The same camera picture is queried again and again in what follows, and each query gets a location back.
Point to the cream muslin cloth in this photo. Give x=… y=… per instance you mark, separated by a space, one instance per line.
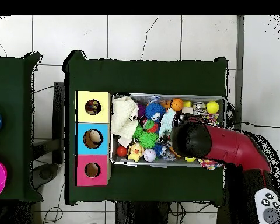
x=123 y=114

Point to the polka dot cloth white backing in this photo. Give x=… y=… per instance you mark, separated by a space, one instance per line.
x=92 y=106

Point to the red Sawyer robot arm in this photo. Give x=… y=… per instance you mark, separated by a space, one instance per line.
x=233 y=147

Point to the silver mesh bin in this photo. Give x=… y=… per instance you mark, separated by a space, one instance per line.
x=154 y=163

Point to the wooden box with three holes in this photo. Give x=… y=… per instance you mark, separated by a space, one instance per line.
x=93 y=116

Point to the green spiky puffer ball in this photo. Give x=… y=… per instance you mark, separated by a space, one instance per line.
x=148 y=139

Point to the blue spiky puffer ball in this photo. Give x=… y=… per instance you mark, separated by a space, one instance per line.
x=154 y=109

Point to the light blue muslin cloth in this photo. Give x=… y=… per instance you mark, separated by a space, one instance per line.
x=166 y=121

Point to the yellow plush chick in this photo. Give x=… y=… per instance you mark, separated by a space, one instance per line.
x=135 y=152

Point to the white toy baseball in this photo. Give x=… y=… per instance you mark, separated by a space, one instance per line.
x=150 y=155

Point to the red orange ball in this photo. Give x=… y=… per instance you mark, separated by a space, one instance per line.
x=121 y=151

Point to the orange toy basketball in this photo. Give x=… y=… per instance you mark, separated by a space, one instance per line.
x=177 y=105

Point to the dark green table cloth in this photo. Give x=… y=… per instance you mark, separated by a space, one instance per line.
x=154 y=77

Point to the yellow ball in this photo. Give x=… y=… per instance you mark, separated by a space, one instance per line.
x=212 y=107

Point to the dark green covered side table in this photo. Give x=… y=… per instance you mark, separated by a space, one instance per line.
x=14 y=81

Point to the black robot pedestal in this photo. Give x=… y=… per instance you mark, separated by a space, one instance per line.
x=142 y=214

